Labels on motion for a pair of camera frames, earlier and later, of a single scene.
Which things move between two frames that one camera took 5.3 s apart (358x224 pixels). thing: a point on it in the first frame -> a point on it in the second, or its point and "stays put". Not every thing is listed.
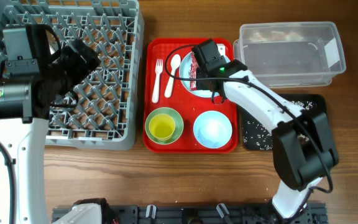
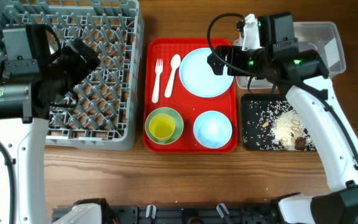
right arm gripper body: x=202 y=73 -> x=250 y=62
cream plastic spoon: x=175 y=62 stays put
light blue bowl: x=212 y=129 stays put
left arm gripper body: x=69 y=70 stays put
